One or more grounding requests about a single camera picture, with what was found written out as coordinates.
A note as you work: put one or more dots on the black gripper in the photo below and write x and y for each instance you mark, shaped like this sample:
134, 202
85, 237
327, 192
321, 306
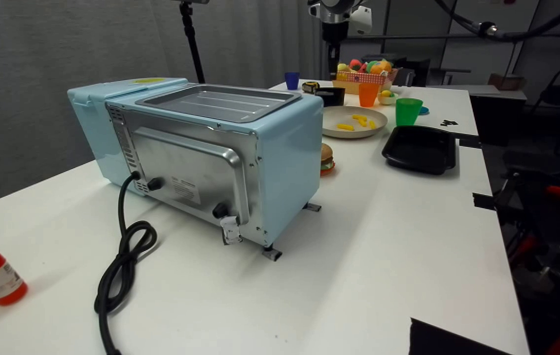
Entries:
335, 40

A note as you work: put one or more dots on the yellow toy fry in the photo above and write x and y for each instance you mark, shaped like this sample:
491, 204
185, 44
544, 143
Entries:
361, 121
345, 127

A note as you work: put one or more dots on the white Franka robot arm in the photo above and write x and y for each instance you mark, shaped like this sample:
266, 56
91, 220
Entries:
335, 9

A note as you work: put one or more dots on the beige plate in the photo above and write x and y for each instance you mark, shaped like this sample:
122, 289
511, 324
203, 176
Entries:
371, 133

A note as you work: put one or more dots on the black plastic tray bin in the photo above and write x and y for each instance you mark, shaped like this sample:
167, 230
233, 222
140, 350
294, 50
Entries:
420, 151

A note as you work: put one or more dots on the red toy fruit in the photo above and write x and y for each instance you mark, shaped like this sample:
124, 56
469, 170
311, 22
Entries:
355, 64

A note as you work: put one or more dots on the pink toy fruit basket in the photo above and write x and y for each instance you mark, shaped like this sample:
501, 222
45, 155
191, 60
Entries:
351, 84

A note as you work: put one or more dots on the small black box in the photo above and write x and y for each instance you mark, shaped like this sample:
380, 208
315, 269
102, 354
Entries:
331, 97

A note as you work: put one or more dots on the small dark toy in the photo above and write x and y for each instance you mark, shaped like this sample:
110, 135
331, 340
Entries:
309, 86

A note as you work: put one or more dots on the orange cup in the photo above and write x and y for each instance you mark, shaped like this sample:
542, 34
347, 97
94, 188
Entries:
369, 93

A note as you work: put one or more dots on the blue cup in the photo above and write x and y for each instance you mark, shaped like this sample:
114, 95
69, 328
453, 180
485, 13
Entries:
292, 82

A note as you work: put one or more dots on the orange yellow toy fruit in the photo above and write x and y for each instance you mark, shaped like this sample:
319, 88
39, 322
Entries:
378, 66

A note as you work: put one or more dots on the yellow green toy fruit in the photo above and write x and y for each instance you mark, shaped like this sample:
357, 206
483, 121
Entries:
386, 97

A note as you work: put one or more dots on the green cup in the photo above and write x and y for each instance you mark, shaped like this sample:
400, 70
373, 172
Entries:
408, 111

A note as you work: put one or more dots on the toy burger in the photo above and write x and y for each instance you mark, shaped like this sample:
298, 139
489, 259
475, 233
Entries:
325, 160

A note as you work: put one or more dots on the blue lid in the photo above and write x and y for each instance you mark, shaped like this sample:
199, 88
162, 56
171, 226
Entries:
422, 111

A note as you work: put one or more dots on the small black clip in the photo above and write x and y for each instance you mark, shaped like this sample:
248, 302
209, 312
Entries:
447, 123

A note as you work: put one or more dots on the light blue toaster oven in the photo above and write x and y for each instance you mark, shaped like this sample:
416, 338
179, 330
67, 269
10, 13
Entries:
227, 151

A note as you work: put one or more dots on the black tripod pole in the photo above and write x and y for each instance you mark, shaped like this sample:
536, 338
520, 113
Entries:
191, 40

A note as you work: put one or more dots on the black tape strip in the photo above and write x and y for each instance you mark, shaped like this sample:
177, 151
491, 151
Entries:
485, 200
469, 141

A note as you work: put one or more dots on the brown cardboard box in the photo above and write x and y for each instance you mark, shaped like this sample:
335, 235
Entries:
507, 82

